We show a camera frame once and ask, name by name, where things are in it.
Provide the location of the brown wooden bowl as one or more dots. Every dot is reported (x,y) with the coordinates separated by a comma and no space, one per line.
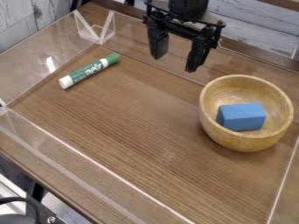
(235,89)

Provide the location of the green Expo marker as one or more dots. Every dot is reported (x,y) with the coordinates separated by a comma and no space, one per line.
(88,70)

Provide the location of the blue rectangular block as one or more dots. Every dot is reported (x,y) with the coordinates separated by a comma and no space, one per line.
(241,117)

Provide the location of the black metal table frame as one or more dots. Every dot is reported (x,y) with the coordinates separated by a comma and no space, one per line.
(18,207)

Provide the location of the clear acrylic corner bracket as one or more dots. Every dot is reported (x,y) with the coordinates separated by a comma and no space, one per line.
(96,33)

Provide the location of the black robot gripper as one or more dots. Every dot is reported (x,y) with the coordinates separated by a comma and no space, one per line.
(184,18)

